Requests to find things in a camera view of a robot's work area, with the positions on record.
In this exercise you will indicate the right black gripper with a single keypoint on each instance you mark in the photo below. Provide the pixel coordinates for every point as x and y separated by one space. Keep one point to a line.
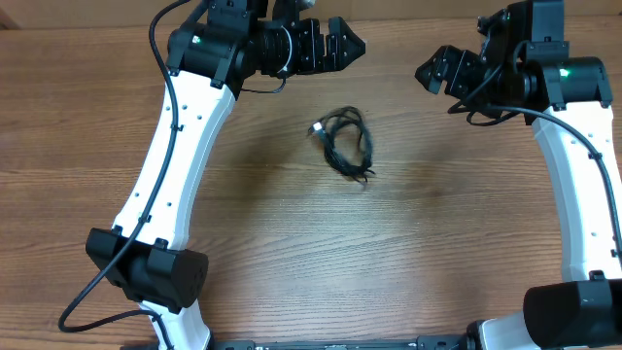
463 70

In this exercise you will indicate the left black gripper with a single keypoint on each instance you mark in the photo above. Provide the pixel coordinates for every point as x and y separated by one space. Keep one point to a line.
333 57

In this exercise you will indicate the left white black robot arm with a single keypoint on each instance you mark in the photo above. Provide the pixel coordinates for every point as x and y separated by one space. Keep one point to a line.
222 43

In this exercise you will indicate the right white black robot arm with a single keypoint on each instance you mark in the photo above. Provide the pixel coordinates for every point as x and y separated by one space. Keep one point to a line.
525 69

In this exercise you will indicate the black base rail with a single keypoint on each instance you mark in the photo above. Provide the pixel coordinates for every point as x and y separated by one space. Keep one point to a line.
422 342

